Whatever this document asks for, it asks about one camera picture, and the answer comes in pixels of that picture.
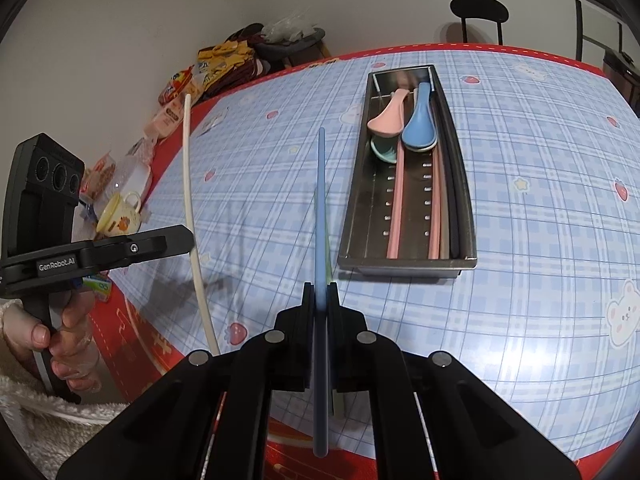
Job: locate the teal spoon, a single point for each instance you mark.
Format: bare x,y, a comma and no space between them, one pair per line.
384,152

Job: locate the black round-back chair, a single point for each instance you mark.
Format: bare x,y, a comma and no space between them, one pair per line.
477,7

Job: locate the blue spoon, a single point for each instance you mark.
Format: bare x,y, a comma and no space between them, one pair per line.
419,125

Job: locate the clear plastic bag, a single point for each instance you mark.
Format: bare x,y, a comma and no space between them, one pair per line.
290,30

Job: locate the pink spoon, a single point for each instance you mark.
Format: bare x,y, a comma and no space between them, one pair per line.
387,122

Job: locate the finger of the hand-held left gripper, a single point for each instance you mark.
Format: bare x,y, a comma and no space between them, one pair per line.
145,246

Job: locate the pale pink snack packet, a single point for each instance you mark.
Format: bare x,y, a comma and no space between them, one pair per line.
165,117

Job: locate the clear plastic container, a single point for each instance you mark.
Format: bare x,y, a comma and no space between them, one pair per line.
132,177

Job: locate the red snack packet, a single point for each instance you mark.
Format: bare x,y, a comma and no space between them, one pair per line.
100,177

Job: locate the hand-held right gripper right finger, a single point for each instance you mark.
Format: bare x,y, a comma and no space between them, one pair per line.
332,340

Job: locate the pink chopstick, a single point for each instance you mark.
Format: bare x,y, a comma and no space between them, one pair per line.
395,200
435,200

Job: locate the yellow and maroon clothes pile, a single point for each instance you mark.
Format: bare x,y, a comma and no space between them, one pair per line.
225,65

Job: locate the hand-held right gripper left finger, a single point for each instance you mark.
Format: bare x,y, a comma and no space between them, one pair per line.
310,330

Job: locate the blue chopstick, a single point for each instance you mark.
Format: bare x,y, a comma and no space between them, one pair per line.
321,240

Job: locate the wooden stool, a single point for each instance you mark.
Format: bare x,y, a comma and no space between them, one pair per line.
325,50

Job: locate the dark grey cushion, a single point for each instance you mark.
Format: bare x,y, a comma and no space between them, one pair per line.
290,50

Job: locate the black metal rack frame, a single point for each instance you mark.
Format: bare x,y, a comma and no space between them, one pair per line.
580,30

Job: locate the person's left hand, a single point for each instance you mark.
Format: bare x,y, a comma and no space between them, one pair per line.
75,315

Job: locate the perforated steel utensil tray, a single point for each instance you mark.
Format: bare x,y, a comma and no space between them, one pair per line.
415,260

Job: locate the green chopstick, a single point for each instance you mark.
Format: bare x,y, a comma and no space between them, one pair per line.
451,210

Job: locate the green packet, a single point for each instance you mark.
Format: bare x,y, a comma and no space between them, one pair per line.
100,287

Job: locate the beige chopstick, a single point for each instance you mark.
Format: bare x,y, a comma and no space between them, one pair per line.
190,200

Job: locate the red orange snack bag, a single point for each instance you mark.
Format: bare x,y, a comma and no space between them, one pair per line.
175,85

